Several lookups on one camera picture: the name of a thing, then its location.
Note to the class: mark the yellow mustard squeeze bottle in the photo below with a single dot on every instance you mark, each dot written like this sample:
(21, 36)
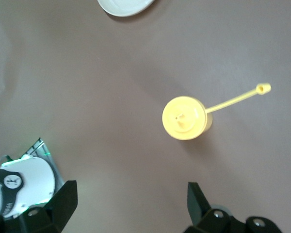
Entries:
(184, 119)

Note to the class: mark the beige round plate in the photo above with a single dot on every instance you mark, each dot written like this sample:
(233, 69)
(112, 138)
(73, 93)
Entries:
(126, 8)

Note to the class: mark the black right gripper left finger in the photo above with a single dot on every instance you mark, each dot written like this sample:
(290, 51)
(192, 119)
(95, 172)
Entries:
(60, 201)

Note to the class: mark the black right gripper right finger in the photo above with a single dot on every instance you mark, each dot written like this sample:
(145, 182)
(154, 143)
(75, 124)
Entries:
(196, 204)

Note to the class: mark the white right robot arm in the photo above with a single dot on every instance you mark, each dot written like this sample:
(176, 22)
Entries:
(34, 174)

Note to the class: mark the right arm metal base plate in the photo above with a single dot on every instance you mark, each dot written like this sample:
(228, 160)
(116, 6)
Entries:
(40, 145)

